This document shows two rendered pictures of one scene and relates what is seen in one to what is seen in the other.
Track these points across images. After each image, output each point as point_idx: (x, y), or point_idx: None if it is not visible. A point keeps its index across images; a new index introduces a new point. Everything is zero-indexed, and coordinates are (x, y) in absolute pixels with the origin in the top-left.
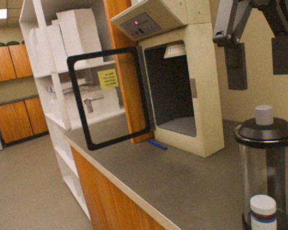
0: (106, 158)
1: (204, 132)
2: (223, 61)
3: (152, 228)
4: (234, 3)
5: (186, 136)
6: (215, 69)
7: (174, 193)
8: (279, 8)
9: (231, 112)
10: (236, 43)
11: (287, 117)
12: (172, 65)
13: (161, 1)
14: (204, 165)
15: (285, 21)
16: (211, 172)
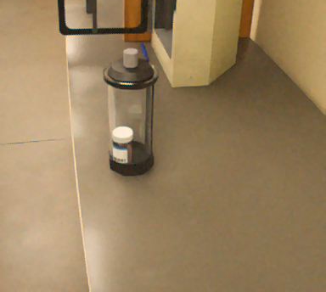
0: (79, 48)
1: (177, 57)
2: None
3: None
4: None
5: (166, 54)
6: None
7: (99, 107)
8: None
9: (277, 47)
10: None
11: (317, 81)
12: None
13: None
14: (160, 93)
15: None
16: (155, 103)
